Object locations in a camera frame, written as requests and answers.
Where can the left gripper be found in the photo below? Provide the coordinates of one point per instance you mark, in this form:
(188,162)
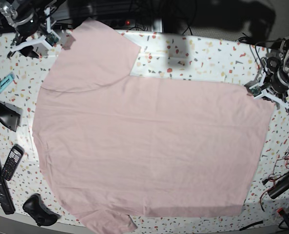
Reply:
(274,88)

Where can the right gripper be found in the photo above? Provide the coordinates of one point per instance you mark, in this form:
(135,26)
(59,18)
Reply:
(31,30)

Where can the pink T-shirt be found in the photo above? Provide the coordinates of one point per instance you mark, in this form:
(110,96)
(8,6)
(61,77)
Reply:
(112,145)

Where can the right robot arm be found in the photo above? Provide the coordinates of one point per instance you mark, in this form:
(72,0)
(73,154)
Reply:
(23,7)

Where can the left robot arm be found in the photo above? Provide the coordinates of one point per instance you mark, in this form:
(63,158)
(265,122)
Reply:
(273,55)

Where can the light blue highlighter pen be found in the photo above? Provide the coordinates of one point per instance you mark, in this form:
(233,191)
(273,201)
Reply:
(6,81)

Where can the black cylinder tool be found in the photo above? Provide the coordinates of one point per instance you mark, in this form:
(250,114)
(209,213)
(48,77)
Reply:
(281,186)

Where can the black power strip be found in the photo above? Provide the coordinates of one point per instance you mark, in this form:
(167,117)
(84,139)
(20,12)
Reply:
(119,23)

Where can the red tipped black tool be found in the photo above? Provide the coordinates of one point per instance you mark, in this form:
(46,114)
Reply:
(284,224)

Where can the black game controller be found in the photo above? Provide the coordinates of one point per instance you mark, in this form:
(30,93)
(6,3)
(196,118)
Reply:
(39,212)

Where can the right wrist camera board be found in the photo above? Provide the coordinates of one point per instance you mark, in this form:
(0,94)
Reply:
(52,39)

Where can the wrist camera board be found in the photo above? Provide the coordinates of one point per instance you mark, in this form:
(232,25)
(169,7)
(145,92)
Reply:
(255,90)
(52,39)

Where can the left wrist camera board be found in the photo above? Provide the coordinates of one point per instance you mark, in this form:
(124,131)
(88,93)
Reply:
(255,90)

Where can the black cordless phone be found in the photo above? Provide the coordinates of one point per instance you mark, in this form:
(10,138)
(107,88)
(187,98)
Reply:
(12,162)

